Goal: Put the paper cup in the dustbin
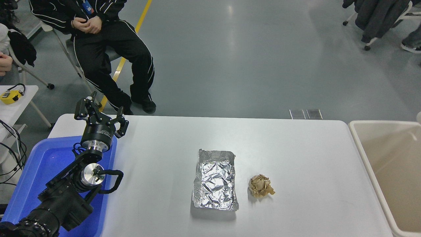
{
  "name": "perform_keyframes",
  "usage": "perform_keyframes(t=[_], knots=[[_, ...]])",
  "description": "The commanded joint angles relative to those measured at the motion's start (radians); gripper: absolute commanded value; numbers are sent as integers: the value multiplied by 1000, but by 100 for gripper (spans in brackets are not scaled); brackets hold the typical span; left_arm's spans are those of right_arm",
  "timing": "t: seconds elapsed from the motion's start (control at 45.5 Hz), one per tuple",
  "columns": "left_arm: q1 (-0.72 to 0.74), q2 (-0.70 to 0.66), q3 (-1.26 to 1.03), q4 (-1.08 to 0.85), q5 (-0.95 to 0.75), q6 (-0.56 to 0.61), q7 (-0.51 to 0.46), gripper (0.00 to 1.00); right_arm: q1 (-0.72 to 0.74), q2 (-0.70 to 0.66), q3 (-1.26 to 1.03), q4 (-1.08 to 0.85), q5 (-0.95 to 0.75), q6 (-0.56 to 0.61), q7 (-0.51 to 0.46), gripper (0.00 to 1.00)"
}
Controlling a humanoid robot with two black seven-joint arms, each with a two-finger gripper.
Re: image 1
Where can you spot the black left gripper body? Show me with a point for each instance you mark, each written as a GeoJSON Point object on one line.
{"type": "Point", "coordinates": [98, 132]}

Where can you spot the crumpled tan paper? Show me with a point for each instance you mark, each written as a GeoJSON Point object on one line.
{"type": "Point", "coordinates": [260, 187]}

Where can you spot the person's left hand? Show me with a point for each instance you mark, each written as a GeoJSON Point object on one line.
{"type": "Point", "coordinates": [94, 25]}

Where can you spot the person's right hand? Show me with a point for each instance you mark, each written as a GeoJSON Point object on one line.
{"type": "Point", "coordinates": [79, 24]}

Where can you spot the person's hand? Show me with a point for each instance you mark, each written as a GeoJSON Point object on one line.
{"type": "Point", "coordinates": [5, 64]}

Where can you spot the person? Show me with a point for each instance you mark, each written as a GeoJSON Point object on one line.
{"type": "Point", "coordinates": [98, 56]}
{"type": "Point", "coordinates": [411, 41]}
{"type": "Point", "coordinates": [3, 39]}

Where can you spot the blue plastic tray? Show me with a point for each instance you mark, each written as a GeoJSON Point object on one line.
{"type": "Point", "coordinates": [42, 164]}

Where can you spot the grey seat office chair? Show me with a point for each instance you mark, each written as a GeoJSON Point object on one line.
{"type": "Point", "coordinates": [65, 52]}

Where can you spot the white side table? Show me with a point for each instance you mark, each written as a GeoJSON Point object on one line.
{"type": "Point", "coordinates": [13, 110]}

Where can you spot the white swivel chair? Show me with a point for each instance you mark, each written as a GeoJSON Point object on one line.
{"type": "Point", "coordinates": [24, 70]}

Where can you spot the yellow handheld device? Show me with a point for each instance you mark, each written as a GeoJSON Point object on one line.
{"type": "Point", "coordinates": [10, 97]}

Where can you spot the black garment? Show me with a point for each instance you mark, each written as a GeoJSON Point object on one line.
{"type": "Point", "coordinates": [21, 47]}

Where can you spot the grey metal platform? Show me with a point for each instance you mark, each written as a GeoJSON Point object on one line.
{"type": "Point", "coordinates": [33, 33]}

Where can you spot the blue badge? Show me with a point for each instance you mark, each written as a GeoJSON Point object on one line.
{"type": "Point", "coordinates": [88, 6]}

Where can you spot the silver foil tray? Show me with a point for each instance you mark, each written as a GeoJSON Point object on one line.
{"type": "Point", "coordinates": [215, 184]}

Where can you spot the black equipment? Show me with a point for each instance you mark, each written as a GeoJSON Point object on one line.
{"type": "Point", "coordinates": [8, 10]}

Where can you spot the metal floor plate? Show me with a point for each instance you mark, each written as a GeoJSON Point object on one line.
{"type": "Point", "coordinates": [314, 114]}
{"type": "Point", "coordinates": [297, 114]}

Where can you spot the large pale bin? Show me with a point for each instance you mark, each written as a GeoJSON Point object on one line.
{"type": "Point", "coordinates": [394, 158]}

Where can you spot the dark grey coat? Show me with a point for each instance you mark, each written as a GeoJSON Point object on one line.
{"type": "Point", "coordinates": [378, 16]}

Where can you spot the white chair with castors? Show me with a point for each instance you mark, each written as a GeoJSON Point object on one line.
{"type": "Point", "coordinates": [412, 14]}

